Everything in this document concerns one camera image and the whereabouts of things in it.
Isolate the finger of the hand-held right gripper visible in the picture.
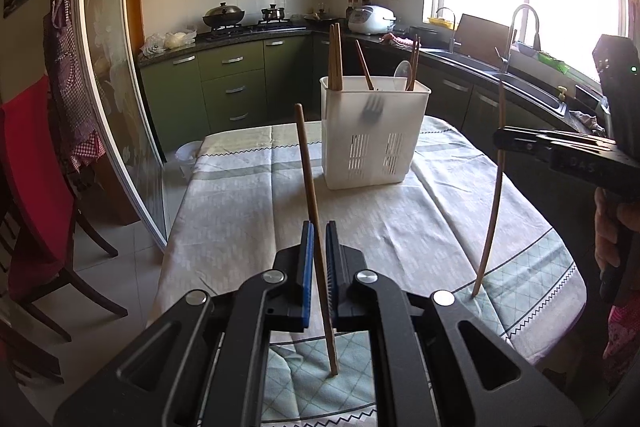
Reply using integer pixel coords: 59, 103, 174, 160
492, 126, 553, 158

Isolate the tall steel kitchen faucet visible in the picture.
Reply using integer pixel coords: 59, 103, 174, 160
495, 4, 542, 75

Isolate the long light bamboo chopstick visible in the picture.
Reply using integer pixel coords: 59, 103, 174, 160
471, 77, 508, 298

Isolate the black wok with lid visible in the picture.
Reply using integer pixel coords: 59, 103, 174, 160
202, 2, 247, 30

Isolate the small steel faucet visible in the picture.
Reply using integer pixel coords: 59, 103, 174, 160
435, 7, 457, 52

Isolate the dark sink base cabinet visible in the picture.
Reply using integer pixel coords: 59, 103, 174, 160
415, 52, 611, 228

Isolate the white plastic trash bin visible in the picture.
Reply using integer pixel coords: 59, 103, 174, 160
175, 142, 205, 185

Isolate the brown cutting board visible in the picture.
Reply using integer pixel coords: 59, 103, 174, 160
457, 13, 507, 58

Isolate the person's right hand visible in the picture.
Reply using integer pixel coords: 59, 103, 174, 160
594, 186, 622, 280

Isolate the steel kitchen sink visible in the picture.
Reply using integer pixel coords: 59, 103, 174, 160
425, 49, 568, 112

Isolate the white plastic bag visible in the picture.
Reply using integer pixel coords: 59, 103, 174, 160
164, 27, 197, 50

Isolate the pale patterned tablecloth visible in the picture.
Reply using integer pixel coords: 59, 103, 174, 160
147, 114, 588, 423

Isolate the translucent white spoon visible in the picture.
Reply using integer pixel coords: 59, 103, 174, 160
394, 61, 413, 92

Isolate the green base kitchen cabinet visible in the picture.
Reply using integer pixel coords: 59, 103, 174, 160
137, 32, 321, 158

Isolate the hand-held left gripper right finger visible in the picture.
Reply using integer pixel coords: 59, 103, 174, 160
325, 220, 583, 427

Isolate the crumpled clear plastic bag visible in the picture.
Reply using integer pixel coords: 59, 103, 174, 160
140, 34, 168, 58

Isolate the green plastic sill item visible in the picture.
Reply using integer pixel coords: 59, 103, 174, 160
537, 51, 571, 75

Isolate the black gas stove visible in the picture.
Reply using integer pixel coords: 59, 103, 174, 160
205, 19, 293, 38

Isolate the checkered purple apron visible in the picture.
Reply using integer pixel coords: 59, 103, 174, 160
42, 0, 106, 172

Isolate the person's red patterned clothing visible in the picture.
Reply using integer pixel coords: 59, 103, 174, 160
602, 302, 640, 398

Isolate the white rice cooker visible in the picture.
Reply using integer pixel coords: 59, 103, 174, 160
347, 5, 397, 35

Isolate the dark stone kitchen countertop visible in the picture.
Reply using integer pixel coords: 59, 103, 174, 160
136, 24, 426, 68

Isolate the metal fork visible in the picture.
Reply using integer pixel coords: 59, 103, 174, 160
359, 94, 386, 124

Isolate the medium brown wooden chopstick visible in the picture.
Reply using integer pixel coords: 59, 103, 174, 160
295, 103, 340, 378

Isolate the frosted glass sliding door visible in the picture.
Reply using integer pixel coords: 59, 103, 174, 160
75, 0, 168, 253

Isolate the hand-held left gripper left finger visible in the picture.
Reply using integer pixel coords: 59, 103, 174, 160
52, 220, 316, 427

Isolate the white slotted plastic utensil holder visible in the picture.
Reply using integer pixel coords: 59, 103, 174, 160
320, 76, 432, 190

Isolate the crumpled grey rag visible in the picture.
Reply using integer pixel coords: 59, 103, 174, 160
572, 109, 608, 135

